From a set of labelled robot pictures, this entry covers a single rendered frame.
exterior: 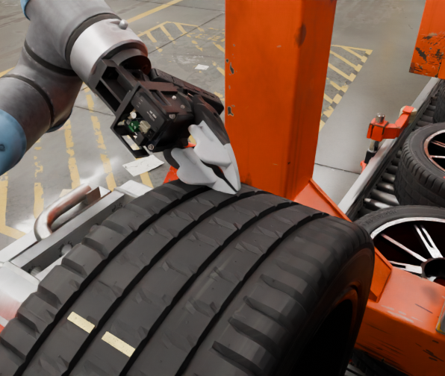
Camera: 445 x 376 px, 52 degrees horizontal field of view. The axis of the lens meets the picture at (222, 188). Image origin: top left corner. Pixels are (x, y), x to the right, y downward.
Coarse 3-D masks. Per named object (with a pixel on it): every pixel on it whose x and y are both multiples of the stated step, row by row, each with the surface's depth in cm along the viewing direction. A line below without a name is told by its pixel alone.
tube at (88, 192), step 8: (88, 184) 83; (72, 192) 79; (80, 192) 80; (88, 192) 81; (96, 192) 82; (56, 200) 78; (64, 200) 78; (72, 200) 79; (80, 200) 80; (88, 200) 81; (48, 208) 76; (56, 208) 76; (64, 208) 77; (40, 216) 74; (48, 216) 74; (56, 216) 76; (40, 224) 72; (48, 224) 73; (40, 232) 71; (48, 232) 71; (40, 240) 70
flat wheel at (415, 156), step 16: (432, 128) 207; (416, 144) 195; (432, 144) 201; (400, 160) 198; (416, 160) 184; (432, 160) 185; (400, 176) 196; (416, 176) 182; (432, 176) 175; (400, 192) 197; (416, 192) 184; (432, 192) 177
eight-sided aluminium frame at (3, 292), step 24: (120, 192) 61; (144, 192) 61; (96, 216) 57; (48, 240) 53; (72, 240) 55; (24, 264) 50; (48, 264) 53; (0, 288) 47; (24, 288) 47; (0, 312) 46
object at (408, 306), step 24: (312, 192) 108; (384, 264) 108; (384, 288) 105; (408, 288) 105; (432, 288) 105; (384, 312) 100; (408, 312) 100; (432, 312) 100; (360, 336) 107; (384, 336) 103; (408, 336) 99; (432, 336) 95; (384, 360) 106; (408, 360) 102; (432, 360) 98
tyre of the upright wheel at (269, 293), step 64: (192, 192) 53; (256, 192) 59; (64, 256) 44; (128, 256) 43; (192, 256) 42; (256, 256) 42; (320, 256) 43; (64, 320) 40; (128, 320) 38; (192, 320) 37; (256, 320) 37; (320, 320) 45
